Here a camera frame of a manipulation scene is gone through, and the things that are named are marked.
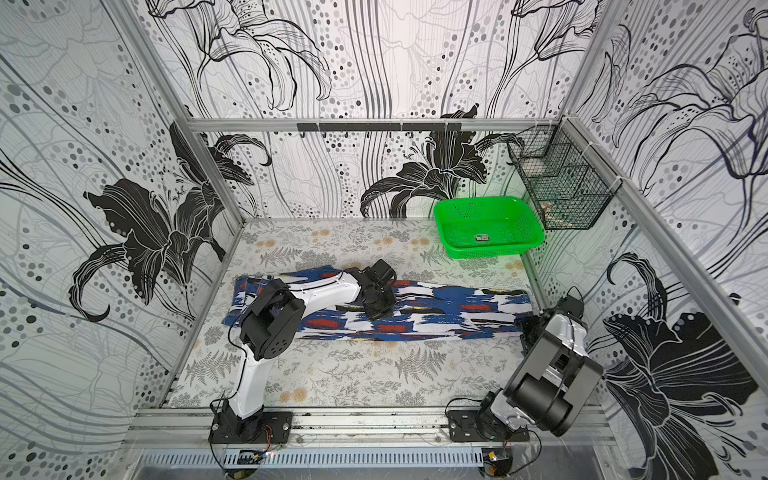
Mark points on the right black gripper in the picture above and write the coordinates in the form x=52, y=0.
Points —
x=534, y=327

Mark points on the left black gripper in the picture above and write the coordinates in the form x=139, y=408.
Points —
x=374, y=314

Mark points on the blue patterned long pants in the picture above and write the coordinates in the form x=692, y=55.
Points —
x=425, y=311

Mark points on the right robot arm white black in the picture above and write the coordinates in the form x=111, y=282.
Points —
x=551, y=386

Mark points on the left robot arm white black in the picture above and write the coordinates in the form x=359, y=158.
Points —
x=267, y=328

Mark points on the green plastic basket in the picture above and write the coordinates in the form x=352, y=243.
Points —
x=511, y=225

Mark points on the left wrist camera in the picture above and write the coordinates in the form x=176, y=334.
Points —
x=382, y=273

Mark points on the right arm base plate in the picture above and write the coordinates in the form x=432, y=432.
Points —
x=466, y=426

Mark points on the black wire basket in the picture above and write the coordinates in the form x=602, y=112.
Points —
x=563, y=188

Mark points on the white slotted cable duct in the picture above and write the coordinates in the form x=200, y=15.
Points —
x=293, y=458

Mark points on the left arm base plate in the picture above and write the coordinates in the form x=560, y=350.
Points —
x=261, y=428

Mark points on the black bar on rail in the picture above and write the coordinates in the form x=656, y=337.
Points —
x=379, y=126

